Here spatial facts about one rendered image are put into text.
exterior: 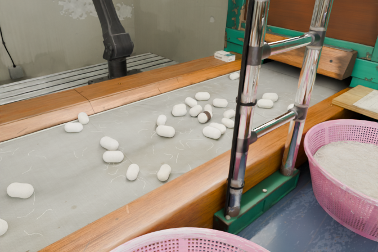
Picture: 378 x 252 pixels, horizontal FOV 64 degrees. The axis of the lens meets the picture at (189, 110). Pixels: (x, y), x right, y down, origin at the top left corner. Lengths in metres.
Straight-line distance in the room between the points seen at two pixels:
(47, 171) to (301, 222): 0.42
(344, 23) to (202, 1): 1.58
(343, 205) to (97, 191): 0.38
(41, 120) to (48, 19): 2.03
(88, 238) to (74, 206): 0.09
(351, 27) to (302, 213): 0.53
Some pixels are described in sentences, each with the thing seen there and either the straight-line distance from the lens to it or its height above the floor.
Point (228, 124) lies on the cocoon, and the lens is 0.63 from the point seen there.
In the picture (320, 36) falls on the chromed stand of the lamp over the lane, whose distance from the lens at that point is 0.48.
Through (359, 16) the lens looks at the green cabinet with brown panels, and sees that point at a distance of 0.91.
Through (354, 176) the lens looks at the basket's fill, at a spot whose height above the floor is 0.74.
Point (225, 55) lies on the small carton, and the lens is 0.99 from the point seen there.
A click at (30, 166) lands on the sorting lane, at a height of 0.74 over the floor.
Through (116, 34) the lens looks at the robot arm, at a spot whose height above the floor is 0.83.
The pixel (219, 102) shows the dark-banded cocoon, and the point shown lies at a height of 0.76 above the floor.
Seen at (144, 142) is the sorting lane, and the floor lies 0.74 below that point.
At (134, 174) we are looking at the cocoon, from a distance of 0.49.
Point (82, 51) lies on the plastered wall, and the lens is 2.82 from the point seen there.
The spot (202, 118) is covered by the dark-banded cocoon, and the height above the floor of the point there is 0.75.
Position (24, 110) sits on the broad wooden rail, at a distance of 0.71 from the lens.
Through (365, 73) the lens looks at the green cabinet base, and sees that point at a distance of 0.91.
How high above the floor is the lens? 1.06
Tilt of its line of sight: 27 degrees down
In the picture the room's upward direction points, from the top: 2 degrees clockwise
